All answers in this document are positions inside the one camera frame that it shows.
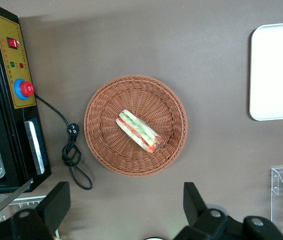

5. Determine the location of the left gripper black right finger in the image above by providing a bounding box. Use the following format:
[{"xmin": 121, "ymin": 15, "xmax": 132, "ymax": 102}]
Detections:
[{"xmin": 173, "ymin": 182, "xmax": 283, "ymax": 240}]

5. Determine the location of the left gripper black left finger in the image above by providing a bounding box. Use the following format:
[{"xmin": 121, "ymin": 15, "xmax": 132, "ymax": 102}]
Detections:
[{"xmin": 0, "ymin": 181, "xmax": 72, "ymax": 240}]

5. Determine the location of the triangle sandwich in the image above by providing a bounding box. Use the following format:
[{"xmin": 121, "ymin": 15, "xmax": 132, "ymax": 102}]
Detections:
[{"xmin": 115, "ymin": 109, "xmax": 166, "ymax": 154}]

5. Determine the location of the round brown wicker basket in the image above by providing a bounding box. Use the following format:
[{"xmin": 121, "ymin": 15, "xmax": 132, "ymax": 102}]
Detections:
[{"xmin": 83, "ymin": 74, "xmax": 189, "ymax": 178}]

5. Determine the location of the cream plastic tray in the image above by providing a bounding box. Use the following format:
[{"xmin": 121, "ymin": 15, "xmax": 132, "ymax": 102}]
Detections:
[{"xmin": 249, "ymin": 21, "xmax": 283, "ymax": 122}]

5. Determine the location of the grey metal lever bar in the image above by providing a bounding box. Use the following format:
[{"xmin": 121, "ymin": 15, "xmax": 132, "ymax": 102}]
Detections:
[{"xmin": 0, "ymin": 178, "xmax": 34, "ymax": 219}]

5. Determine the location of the black sealing machine yellow panel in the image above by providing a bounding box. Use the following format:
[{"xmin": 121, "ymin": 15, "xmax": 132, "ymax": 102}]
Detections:
[{"xmin": 0, "ymin": 0, "xmax": 52, "ymax": 196}]

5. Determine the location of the white wire shelf rack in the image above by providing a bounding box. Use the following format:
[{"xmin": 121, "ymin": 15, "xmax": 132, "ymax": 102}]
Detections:
[{"xmin": 0, "ymin": 194, "xmax": 49, "ymax": 225}]

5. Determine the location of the black power cable with plug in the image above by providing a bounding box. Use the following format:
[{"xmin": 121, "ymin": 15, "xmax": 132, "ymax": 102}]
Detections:
[{"xmin": 33, "ymin": 93, "xmax": 94, "ymax": 191}]

